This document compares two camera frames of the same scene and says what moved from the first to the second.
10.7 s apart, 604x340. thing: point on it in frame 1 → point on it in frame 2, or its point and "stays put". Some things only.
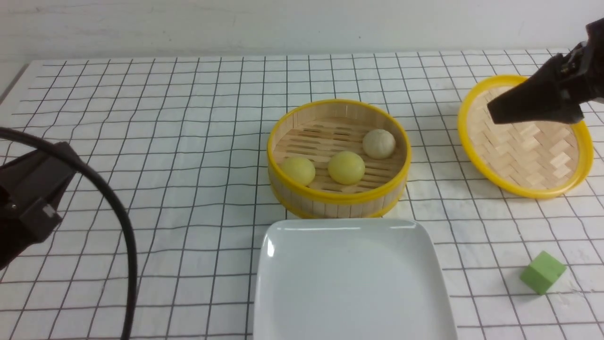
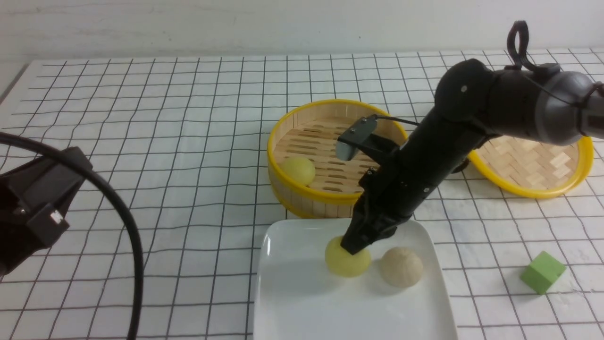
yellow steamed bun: (301, 170) stays put
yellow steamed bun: (346, 167) → (342, 262)
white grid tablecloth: (182, 140) stays put
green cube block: (541, 273) stays put
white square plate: (350, 279) stays put
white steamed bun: (379, 144) → (400, 267)
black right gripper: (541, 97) → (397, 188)
